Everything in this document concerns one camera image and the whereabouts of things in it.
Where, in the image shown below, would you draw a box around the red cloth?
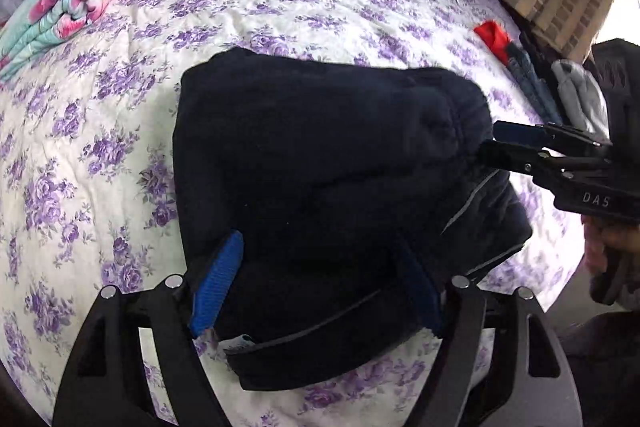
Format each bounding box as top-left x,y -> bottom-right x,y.
474,21 -> 514,60

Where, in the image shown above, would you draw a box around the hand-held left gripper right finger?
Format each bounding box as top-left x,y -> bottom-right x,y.
397,234 -> 584,427

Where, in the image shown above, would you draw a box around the grey cloth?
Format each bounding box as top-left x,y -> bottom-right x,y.
551,58 -> 610,134

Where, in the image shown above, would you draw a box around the blue jeans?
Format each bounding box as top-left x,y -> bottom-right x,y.
504,41 -> 565,126

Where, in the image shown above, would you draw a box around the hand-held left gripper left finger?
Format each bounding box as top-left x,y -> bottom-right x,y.
52,229 -> 244,427

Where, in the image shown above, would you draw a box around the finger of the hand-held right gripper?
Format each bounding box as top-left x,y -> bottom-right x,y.
476,141 -> 568,182
492,120 -> 610,154

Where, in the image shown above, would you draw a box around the folded turquoise floral quilt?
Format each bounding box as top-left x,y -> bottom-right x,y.
0,0 -> 162,82

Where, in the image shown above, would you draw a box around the dark navy pants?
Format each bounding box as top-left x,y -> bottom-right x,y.
172,47 -> 533,392

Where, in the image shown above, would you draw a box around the person's right hand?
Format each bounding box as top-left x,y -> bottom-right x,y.
581,216 -> 640,280

